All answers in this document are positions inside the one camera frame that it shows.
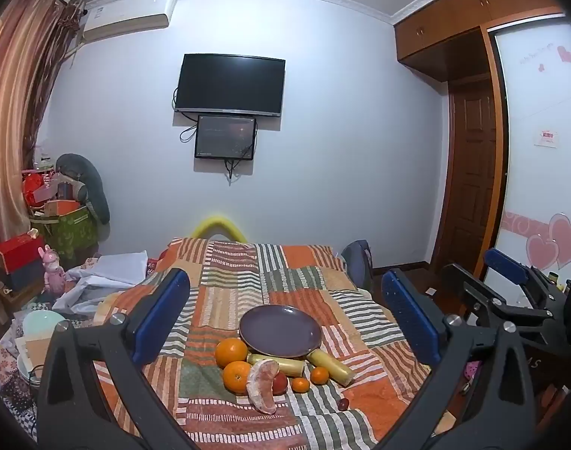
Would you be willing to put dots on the striped patchwork blanket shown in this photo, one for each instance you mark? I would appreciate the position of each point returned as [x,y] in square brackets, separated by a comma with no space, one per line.
[266,281]

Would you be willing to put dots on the brown wooden door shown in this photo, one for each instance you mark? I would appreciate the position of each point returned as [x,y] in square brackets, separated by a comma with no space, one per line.
[473,173]

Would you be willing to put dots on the white air conditioner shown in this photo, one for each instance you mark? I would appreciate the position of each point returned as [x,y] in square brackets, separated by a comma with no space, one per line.
[126,16]

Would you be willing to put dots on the small tangerine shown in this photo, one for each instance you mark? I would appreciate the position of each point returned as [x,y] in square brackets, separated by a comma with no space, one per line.
[320,375]
[300,385]

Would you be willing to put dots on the white cloth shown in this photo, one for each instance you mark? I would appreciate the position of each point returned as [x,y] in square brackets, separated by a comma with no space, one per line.
[112,267]

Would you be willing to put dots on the black wall television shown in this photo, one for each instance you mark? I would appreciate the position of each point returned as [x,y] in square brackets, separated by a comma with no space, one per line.
[229,84]

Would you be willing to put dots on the grey long pillow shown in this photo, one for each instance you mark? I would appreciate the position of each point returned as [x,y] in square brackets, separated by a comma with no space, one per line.
[98,187]

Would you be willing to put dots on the purple plate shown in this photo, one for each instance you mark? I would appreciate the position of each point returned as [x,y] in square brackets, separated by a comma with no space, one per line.
[281,330]

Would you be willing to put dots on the mint green bowl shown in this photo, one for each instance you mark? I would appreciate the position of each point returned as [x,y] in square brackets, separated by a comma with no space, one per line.
[39,324]

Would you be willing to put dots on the large orange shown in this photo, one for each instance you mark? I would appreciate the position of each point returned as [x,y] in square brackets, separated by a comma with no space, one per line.
[231,352]
[235,377]

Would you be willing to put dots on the red box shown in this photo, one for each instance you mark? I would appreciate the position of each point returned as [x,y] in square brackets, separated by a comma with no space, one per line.
[18,251]

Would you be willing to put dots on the paper note with red print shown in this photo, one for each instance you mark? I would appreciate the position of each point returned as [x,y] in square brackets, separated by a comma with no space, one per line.
[547,138]

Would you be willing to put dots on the striped brown curtain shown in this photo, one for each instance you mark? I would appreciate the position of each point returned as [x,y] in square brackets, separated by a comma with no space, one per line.
[18,126]

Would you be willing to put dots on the red gift bag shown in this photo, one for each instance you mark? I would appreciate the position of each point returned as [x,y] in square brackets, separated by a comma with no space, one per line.
[34,190]

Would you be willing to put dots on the green patterned box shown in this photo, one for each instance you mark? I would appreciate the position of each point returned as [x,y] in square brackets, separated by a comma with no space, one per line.
[70,236]

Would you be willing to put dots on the red round fruit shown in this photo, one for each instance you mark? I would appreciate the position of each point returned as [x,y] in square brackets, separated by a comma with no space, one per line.
[281,384]

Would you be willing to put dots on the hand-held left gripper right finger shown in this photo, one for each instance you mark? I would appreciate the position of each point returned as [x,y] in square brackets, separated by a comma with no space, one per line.
[410,318]

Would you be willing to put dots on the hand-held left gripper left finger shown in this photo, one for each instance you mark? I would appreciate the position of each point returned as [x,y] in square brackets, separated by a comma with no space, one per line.
[161,318]

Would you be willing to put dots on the small red jujube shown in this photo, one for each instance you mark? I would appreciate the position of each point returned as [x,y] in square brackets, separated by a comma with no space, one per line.
[343,404]

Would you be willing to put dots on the wooden overhead cabinet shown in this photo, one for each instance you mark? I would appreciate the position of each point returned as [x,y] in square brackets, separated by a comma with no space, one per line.
[445,33]

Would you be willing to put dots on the white heart-print wardrobe door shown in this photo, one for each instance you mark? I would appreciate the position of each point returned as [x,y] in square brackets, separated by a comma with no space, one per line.
[538,93]

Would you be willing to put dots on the dark box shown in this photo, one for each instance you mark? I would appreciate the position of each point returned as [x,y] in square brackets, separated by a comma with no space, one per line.
[25,277]

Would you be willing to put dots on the peeled pomelo segment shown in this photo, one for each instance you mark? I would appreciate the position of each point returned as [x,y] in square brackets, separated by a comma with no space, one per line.
[263,384]

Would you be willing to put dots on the small black wall monitor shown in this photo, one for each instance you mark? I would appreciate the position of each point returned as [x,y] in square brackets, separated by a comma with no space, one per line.
[224,136]

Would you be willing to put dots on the pink bunny toy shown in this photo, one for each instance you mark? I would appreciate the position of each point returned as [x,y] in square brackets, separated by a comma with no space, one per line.
[53,272]

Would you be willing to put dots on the pink cloth item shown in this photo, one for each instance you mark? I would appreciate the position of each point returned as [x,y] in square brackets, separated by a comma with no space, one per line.
[472,370]

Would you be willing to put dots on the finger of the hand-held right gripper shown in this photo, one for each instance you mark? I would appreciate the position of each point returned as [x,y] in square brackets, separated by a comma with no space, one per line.
[463,286]
[506,262]

